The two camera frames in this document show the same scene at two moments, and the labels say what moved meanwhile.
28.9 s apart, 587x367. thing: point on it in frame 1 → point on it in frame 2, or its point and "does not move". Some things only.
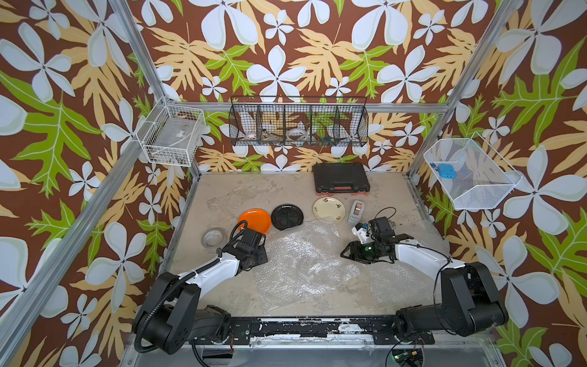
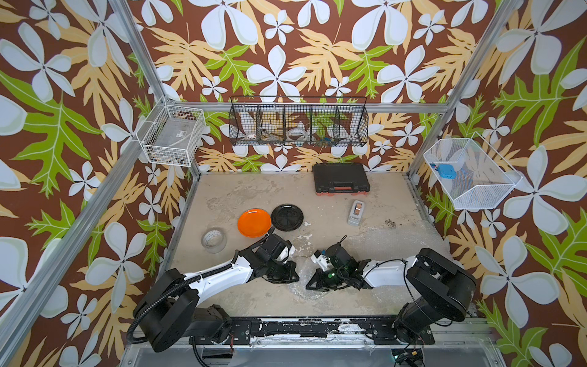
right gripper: x=354 y=251 → x=319 y=284
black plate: x=286 y=215 does not move
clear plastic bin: x=484 y=178 does not move
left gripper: x=262 y=253 → x=289 y=276
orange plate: x=255 y=219 does not move
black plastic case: x=341 y=179 does not move
